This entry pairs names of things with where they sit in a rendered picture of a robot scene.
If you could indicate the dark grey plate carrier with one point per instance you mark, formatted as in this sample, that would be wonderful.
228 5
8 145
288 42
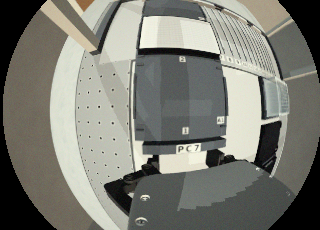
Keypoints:
180 103

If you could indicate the black well plate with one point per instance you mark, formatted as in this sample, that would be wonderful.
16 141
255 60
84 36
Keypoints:
271 163

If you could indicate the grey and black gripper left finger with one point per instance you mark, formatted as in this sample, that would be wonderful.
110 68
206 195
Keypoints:
116 189

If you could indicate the grey perforated base plate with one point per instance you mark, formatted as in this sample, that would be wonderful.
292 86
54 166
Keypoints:
101 123

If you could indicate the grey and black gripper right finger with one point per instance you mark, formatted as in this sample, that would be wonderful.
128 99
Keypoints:
216 157

